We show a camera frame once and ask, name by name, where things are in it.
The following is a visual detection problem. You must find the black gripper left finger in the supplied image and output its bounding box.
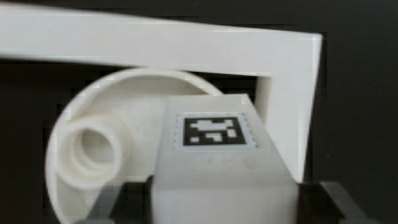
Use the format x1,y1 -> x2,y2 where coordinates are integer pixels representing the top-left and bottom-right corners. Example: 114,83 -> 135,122
75,177 -> 153,224

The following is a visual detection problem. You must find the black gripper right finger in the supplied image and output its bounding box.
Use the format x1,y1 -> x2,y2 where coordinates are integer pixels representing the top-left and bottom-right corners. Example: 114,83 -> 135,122
297,181 -> 377,224

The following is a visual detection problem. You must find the white round stool seat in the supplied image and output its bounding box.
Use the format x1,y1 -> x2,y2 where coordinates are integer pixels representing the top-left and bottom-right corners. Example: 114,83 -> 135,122
45,68 -> 223,224

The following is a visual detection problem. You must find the white stool leg with tags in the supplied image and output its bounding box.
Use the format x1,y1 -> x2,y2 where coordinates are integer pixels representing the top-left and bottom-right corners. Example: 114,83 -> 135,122
151,95 -> 299,224

